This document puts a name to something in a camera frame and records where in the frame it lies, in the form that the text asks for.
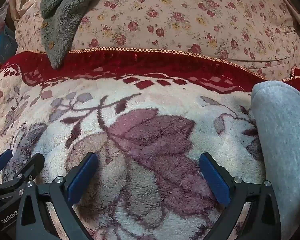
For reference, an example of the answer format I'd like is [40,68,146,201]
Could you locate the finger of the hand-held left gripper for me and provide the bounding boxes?
[0,149,13,176]
[0,152,46,198]

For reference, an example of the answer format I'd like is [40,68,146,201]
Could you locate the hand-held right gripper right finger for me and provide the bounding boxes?
[199,152,282,240]

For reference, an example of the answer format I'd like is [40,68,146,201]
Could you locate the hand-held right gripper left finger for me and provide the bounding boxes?
[16,152,99,240]

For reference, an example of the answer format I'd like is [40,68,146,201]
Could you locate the light grey pants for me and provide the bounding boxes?
[250,80,300,240]

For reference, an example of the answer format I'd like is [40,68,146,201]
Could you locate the blue plastic bag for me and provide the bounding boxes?
[0,27,18,63]

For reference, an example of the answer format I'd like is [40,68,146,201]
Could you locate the red velvet cover gold trim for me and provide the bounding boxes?
[15,47,300,98]

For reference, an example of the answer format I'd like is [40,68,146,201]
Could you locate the grey fleece garment with buttons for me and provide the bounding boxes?
[40,0,120,70]

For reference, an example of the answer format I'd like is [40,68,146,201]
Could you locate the beige cloth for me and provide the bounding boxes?
[9,0,55,22]

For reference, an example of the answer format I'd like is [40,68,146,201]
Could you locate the floral sofa backrest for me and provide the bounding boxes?
[15,0,300,80]

